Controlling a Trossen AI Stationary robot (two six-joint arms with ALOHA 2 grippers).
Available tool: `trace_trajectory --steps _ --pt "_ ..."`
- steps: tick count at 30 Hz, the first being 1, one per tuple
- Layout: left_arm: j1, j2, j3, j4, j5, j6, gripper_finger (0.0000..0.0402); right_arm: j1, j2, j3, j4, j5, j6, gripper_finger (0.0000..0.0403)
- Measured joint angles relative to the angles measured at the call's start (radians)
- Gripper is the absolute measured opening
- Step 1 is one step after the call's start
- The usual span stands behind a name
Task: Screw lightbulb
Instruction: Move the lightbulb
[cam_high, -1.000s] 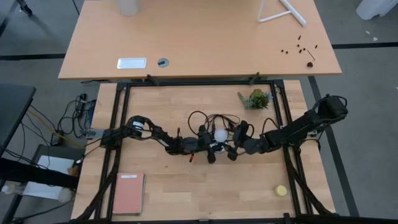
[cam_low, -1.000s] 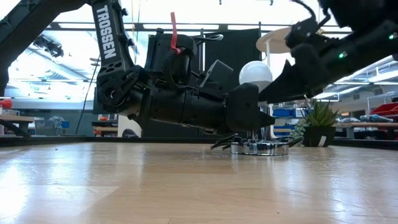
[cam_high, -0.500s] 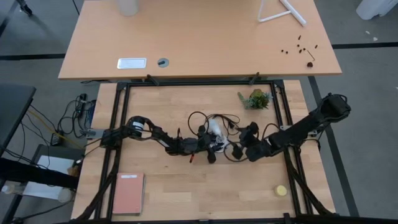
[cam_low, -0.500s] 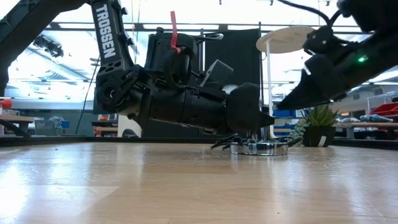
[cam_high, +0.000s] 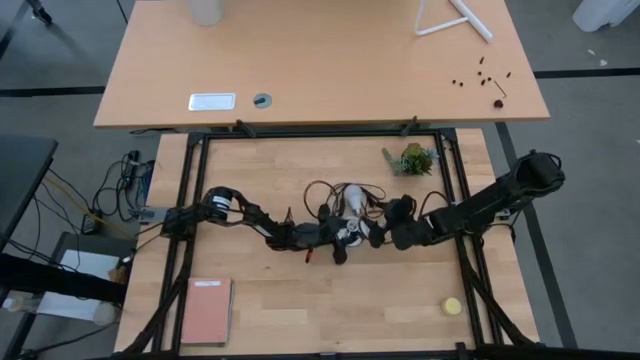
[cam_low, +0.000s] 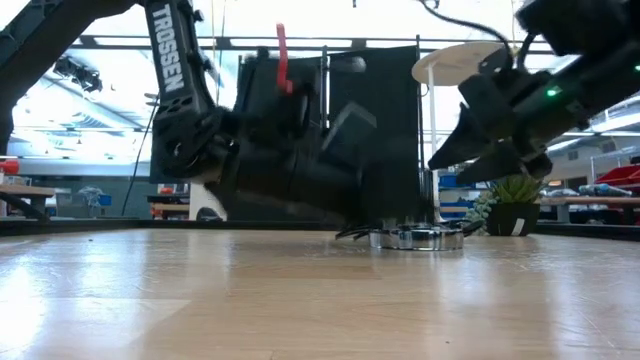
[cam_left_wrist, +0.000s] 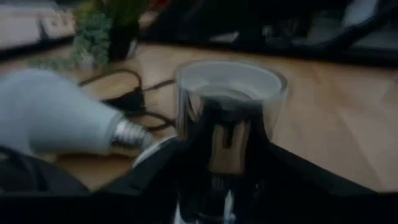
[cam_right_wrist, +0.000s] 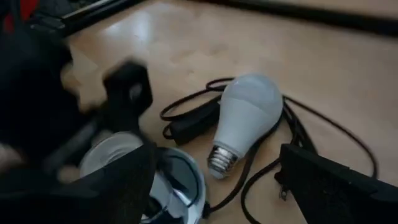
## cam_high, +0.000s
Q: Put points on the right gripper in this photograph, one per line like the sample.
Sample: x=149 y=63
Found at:
x=414 y=234

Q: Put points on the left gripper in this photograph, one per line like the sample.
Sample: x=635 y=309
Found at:
x=315 y=236

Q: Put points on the chrome lamp base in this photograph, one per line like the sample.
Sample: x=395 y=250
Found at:
x=352 y=226

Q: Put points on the white lightbulb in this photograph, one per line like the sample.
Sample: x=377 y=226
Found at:
x=355 y=197

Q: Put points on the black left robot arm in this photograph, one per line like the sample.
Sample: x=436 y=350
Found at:
x=250 y=217

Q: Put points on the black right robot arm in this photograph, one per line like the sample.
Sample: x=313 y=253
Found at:
x=495 y=200

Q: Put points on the small potted succulent plant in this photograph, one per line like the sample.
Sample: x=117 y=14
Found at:
x=414 y=161

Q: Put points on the yellow round disc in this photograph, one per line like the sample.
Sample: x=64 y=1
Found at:
x=451 y=306

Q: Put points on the pink notebook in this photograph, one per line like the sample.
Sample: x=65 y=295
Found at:
x=207 y=312

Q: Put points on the black knob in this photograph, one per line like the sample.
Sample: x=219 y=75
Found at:
x=498 y=104

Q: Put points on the black hex key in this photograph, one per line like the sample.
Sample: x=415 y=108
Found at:
x=500 y=89

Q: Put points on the light wooden desk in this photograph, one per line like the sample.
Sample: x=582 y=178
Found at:
x=320 y=60

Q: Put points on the silver desk plate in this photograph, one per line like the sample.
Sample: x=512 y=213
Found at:
x=212 y=102

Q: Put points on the white stand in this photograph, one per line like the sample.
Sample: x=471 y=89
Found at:
x=472 y=20

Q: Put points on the black power adapter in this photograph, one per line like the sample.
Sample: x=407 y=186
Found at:
x=91 y=224

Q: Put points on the white box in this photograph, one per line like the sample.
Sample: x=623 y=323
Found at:
x=85 y=262

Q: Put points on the white cylinder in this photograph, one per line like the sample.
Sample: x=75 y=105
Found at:
x=205 y=11

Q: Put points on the white bag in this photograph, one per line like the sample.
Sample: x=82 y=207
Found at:
x=600 y=12

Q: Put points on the black side table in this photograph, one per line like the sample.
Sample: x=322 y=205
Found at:
x=22 y=175

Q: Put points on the black chair leg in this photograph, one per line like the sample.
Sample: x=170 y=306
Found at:
x=41 y=12

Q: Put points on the black aluminium table frame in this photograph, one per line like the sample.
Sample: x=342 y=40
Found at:
x=320 y=134

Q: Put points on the black frame clamp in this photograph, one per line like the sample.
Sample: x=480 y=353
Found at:
x=245 y=127

